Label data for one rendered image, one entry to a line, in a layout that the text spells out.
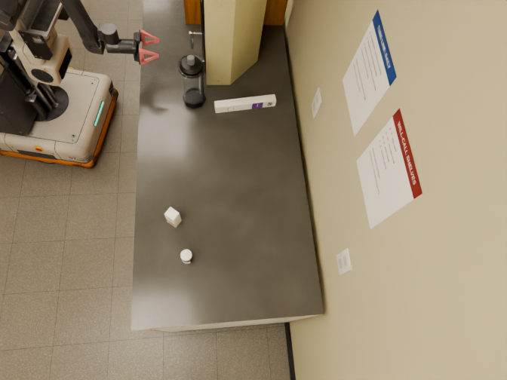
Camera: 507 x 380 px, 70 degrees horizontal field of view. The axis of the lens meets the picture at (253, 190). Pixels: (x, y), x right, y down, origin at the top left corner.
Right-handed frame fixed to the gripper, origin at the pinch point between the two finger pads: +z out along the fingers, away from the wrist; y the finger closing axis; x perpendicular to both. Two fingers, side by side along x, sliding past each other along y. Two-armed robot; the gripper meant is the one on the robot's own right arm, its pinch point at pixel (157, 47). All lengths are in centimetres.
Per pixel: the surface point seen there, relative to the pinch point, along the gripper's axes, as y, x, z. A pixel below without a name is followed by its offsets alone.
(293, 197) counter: -59, 25, 55
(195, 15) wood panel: 34.1, 6.8, 16.3
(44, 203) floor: -5, 120, -80
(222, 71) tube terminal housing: -3.2, 8.0, 27.7
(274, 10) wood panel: 33, 1, 54
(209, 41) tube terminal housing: -6.0, -8.7, 21.0
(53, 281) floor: -54, 127, -69
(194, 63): -14.1, -4.4, 14.9
